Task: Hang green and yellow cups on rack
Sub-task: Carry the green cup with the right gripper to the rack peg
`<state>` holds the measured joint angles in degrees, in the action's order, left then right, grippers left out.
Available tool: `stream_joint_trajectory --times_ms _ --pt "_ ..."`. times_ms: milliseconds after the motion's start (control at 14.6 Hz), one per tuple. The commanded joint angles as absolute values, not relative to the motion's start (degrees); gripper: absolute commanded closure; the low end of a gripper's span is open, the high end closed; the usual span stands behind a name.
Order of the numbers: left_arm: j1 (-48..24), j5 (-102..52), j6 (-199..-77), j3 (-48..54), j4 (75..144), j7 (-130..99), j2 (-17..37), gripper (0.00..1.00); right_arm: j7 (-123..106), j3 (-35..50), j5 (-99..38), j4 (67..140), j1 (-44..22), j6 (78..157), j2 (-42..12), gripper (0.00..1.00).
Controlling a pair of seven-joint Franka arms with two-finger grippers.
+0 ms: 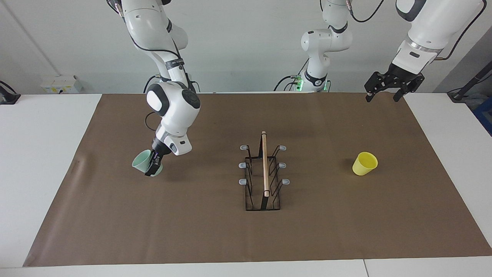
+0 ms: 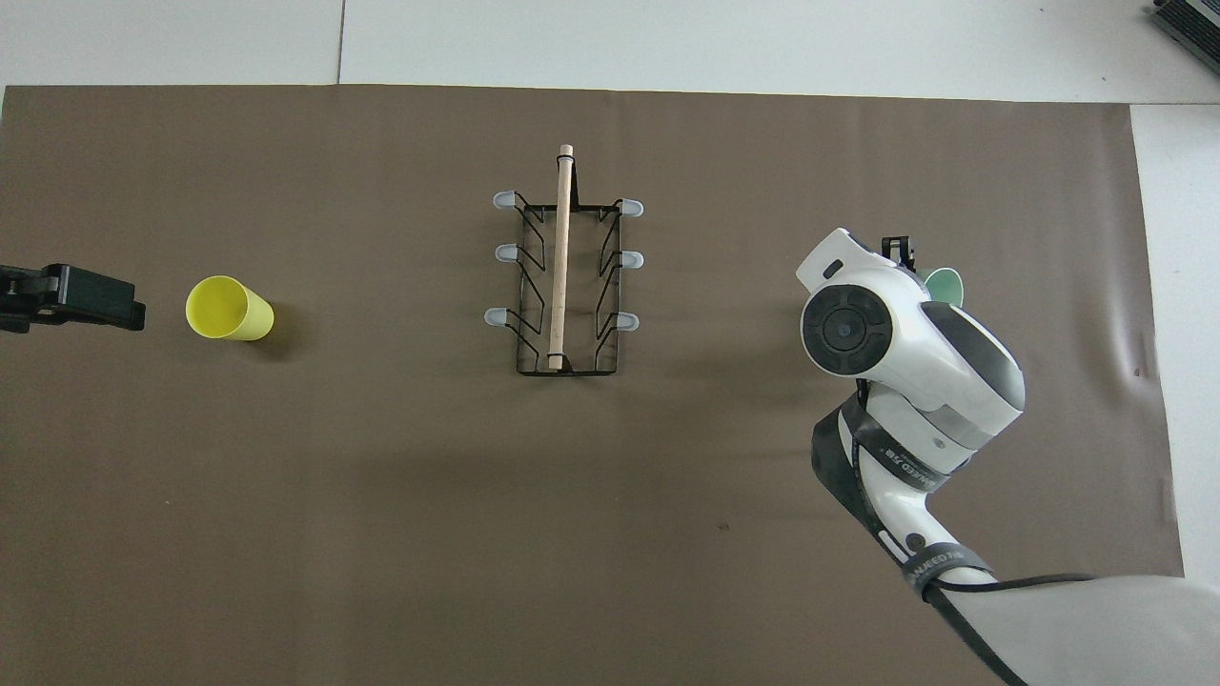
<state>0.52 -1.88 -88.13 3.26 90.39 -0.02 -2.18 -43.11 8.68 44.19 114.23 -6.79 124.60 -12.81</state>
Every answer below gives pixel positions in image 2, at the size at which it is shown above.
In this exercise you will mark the dark grey ribbed device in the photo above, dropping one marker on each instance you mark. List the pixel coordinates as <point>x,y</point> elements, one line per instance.
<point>1187,21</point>

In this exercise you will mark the brown table mat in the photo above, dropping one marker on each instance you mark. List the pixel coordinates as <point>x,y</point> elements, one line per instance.
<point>477,524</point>

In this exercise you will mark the yellow plastic cup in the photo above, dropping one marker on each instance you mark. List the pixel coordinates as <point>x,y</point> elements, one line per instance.
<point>229,310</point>

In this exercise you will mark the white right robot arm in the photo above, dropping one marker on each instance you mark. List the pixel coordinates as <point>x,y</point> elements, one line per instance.
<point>915,333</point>

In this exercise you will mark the light green plastic cup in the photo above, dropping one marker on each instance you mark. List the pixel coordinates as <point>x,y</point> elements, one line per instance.
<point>945,286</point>

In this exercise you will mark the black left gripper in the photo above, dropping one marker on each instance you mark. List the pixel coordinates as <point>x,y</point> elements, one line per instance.
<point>24,300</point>

